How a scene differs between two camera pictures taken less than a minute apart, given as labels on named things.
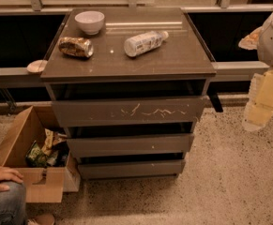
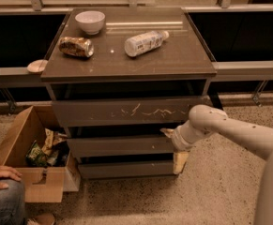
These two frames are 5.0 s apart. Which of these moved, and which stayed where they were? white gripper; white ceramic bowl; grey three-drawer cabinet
Moved: white gripper
Stayed: grey three-drawer cabinet; white ceramic bowl
